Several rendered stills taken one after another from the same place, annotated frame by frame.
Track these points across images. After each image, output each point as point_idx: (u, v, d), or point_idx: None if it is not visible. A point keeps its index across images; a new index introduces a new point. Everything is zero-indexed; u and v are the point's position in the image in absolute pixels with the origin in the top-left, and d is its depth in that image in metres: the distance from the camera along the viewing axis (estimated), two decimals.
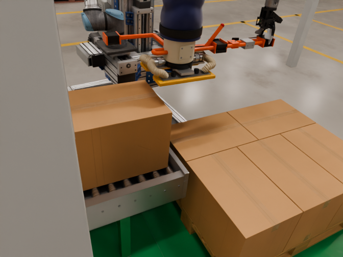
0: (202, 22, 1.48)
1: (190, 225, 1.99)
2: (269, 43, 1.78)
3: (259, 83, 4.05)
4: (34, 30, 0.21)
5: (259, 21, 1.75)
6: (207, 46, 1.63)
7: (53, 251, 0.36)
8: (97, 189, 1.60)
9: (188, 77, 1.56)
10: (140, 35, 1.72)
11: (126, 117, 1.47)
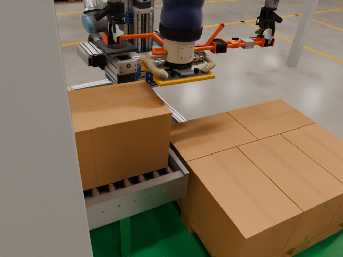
0: (202, 22, 1.48)
1: (190, 225, 1.99)
2: (269, 43, 1.78)
3: (259, 83, 4.05)
4: (34, 30, 0.21)
5: (259, 21, 1.75)
6: (206, 46, 1.63)
7: (53, 251, 0.36)
8: (97, 189, 1.60)
9: (188, 77, 1.56)
10: (140, 35, 1.72)
11: (126, 117, 1.47)
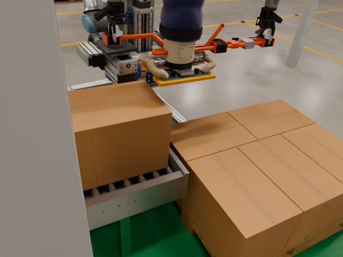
0: (202, 22, 1.48)
1: (190, 225, 1.99)
2: (269, 43, 1.78)
3: (259, 83, 4.05)
4: (34, 30, 0.21)
5: (259, 21, 1.74)
6: (207, 46, 1.63)
7: (53, 251, 0.36)
8: (97, 189, 1.60)
9: (188, 77, 1.56)
10: (140, 35, 1.71)
11: (126, 117, 1.47)
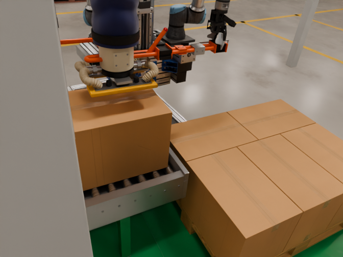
0: (137, 26, 1.34)
1: (190, 225, 1.99)
2: (221, 48, 1.65)
3: (259, 83, 4.05)
4: (34, 30, 0.21)
5: (210, 24, 1.61)
6: (149, 52, 1.50)
7: (53, 251, 0.36)
8: (97, 189, 1.60)
9: (125, 86, 1.43)
10: (79, 40, 1.58)
11: (126, 117, 1.47)
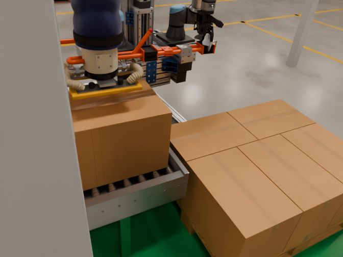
0: (120, 27, 1.31)
1: (190, 225, 1.99)
2: (209, 49, 1.62)
3: (259, 83, 4.05)
4: (34, 30, 0.21)
5: (196, 25, 1.58)
6: (133, 53, 1.47)
7: (53, 251, 0.36)
8: (97, 189, 1.60)
9: (108, 88, 1.40)
10: (64, 41, 1.55)
11: (126, 117, 1.47)
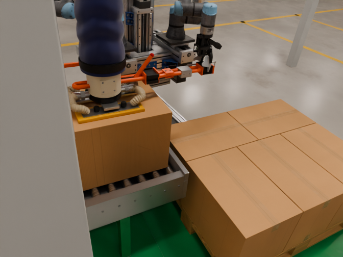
0: (123, 54, 1.38)
1: (190, 225, 1.99)
2: (208, 70, 1.68)
3: (259, 83, 4.05)
4: (34, 30, 0.21)
5: (196, 48, 1.65)
6: (136, 77, 1.53)
7: (53, 251, 0.36)
8: (97, 189, 1.60)
9: (112, 111, 1.46)
10: (69, 64, 1.61)
11: (126, 117, 1.47)
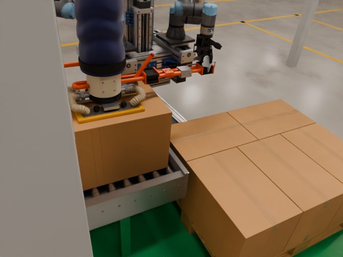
0: (123, 54, 1.38)
1: (190, 225, 1.99)
2: (209, 70, 1.68)
3: (259, 83, 4.05)
4: (34, 30, 0.21)
5: (196, 48, 1.65)
6: (136, 77, 1.53)
7: (53, 251, 0.36)
8: (97, 189, 1.60)
9: (112, 111, 1.46)
10: (69, 64, 1.61)
11: (126, 117, 1.47)
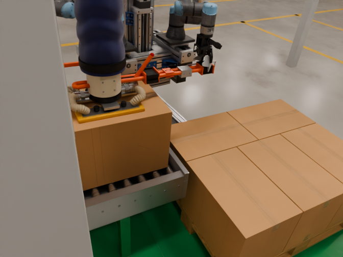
0: (123, 54, 1.38)
1: (190, 225, 1.99)
2: (209, 70, 1.68)
3: (259, 83, 4.05)
4: (34, 30, 0.21)
5: (196, 48, 1.65)
6: (136, 77, 1.53)
7: (53, 251, 0.36)
8: (97, 189, 1.60)
9: (112, 111, 1.46)
10: (69, 64, 1.61)
11: (126, 117, 1.47)
